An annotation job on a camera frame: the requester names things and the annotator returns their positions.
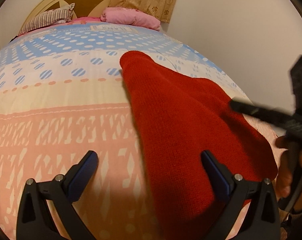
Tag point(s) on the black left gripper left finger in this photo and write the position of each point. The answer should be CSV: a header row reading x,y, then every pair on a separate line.
x,y
34,219

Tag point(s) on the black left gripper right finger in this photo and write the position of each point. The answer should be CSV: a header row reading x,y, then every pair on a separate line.
x,y
262,219

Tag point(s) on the red knit sweater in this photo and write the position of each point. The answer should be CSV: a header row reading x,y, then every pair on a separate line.
x,y
177,118

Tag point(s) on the person's right hand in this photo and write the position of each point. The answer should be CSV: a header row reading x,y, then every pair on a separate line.
x,y
285,178

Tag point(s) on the polka dot bed sheet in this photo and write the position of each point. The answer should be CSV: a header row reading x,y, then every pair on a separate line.
x,y
61,94

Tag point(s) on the striped pillow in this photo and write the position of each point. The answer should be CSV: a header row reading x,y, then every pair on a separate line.
x,y
48,18

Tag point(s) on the pink folded blanket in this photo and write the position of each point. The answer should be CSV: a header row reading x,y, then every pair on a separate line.
x,y
125,16

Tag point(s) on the cream wooden headboard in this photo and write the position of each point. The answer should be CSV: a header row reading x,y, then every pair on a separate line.
x,y
86,1

